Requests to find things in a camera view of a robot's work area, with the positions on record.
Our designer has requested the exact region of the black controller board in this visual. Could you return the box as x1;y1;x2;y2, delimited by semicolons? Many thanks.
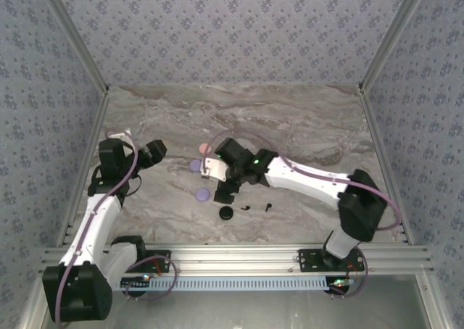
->
327;276;355;296
120;275;152;293

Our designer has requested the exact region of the steel sheet panel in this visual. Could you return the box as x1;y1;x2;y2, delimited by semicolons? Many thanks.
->
39;291;439;329

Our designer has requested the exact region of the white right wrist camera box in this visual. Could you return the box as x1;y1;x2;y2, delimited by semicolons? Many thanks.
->
200;156;233;182

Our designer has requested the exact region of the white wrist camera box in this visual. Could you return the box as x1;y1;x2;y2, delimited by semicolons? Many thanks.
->
107;128;133;142
200;156;233;182

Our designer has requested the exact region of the purple cable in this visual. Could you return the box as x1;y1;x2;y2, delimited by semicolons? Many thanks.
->
52;127;178;325
202;128;402;298

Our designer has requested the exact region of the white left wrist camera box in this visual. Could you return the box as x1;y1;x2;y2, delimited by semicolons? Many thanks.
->
107;128;133;142

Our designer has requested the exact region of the aluminium frame rail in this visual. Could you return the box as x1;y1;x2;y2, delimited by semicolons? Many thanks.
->
357;89;415;246
56;89;112;249

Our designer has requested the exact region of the wide aluminium frame beam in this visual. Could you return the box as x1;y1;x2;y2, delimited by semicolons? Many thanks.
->
39;243;435;275

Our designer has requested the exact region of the white slotted cable duct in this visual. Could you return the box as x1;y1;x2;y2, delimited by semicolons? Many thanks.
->
110;274;336;293

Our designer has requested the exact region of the aluminium frame post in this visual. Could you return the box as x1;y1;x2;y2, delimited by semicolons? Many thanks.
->
36;0;111;95
415;273;454;329
17;276;48;329
357;0;433;94

